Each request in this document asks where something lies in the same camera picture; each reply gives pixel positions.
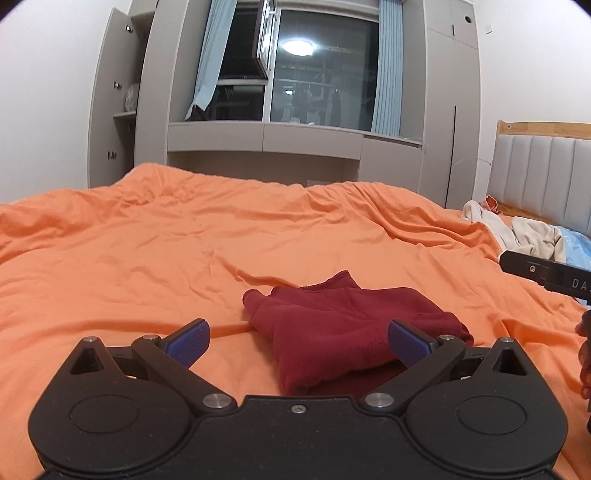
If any right light blue curtain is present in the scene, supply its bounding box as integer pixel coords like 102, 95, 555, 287
372, 0, 404, 137

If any clear glass jar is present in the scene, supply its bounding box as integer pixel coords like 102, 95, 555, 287
123, 83, 139, 112

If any grey padded wooden headboard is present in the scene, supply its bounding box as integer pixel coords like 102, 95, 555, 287
487, 121, 590, 236

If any cream white garment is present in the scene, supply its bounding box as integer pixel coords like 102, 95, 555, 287
462, 200, 567, 264

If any dark glass window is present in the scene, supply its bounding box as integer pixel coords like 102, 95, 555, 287
188, 1, 379, 131

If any dark red garment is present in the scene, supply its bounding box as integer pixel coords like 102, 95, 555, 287
242, 271, 474, 398

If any light blue curtain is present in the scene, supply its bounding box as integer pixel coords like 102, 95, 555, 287
372, 0, 404, 137
185, 0, 238, 120

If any open grey cabinet door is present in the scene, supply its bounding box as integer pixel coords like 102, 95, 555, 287
88, 8, 142, 188

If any person's right hand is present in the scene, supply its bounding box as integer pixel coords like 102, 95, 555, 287
575, 310, 591, 400

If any left light blue curtain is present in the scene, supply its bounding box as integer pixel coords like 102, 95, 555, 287
185, 0, 238, 120

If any grey built-in wardrobe unit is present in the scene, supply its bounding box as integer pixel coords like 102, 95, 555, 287
87, 1, 481, 209

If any orange bed sheet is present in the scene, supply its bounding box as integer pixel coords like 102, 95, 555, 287
1, 164, 590, 479

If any light blue garment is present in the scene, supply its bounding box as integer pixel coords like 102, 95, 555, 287
559, 226, 591, 271

